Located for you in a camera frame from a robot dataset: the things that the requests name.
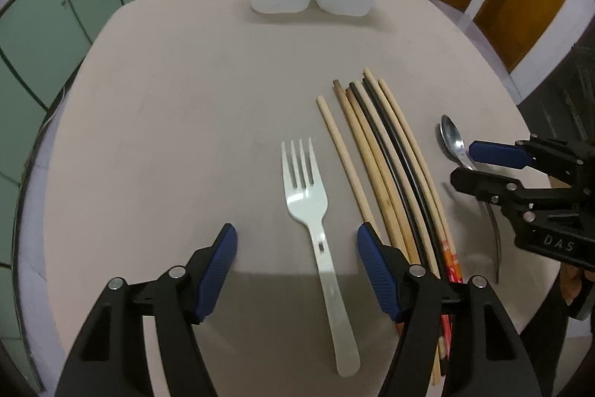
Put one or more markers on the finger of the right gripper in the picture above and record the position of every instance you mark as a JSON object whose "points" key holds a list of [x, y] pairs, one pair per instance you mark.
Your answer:
{"points": [[499, 191], [538, 153]]}

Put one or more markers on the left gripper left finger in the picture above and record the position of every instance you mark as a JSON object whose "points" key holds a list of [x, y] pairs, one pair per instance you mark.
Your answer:
{"points": [[108, 357]]}

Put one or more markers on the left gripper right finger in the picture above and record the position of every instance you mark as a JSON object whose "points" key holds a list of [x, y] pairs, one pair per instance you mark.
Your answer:
{"points": [[487, 356]]}

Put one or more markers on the silver metal spoon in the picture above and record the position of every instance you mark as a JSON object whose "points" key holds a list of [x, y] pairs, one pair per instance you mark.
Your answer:
{"points": [[487, 246]]}

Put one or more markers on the thin wooden chopstick orange end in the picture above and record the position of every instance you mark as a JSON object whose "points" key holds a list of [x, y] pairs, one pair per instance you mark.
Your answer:
{"points": [[429, 185]]}

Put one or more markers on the silver metal fork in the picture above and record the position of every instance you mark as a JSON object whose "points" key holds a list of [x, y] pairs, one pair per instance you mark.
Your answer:
{"points": [[307, 202]]}

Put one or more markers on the light wooden chopstick red end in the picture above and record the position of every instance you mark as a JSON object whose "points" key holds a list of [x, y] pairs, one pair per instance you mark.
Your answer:
{"points": [[346, 160]]}

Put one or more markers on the person's hand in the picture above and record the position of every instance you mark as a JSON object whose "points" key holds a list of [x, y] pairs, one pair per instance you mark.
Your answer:
{"points": [[570, 282]]}

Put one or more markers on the wooden chopstick red decorated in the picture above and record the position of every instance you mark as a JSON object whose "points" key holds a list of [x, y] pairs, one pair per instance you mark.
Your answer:
{"points": [[416, 164]]}

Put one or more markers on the dark chair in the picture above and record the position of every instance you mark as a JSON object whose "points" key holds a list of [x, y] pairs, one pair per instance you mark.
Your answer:
{"points": [[562, 106]]}

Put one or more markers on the plain bamboo chopstick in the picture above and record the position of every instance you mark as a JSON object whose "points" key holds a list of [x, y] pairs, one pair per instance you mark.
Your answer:
{"points": [[374, 163], [408, 234]]}

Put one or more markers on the black chopstick red end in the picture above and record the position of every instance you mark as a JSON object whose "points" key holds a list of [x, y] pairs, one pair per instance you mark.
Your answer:
{"points": [[409, 166]]}

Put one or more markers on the black chopstick gold band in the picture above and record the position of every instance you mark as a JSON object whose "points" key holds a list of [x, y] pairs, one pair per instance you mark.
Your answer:
{"points": [[385, 135]]}

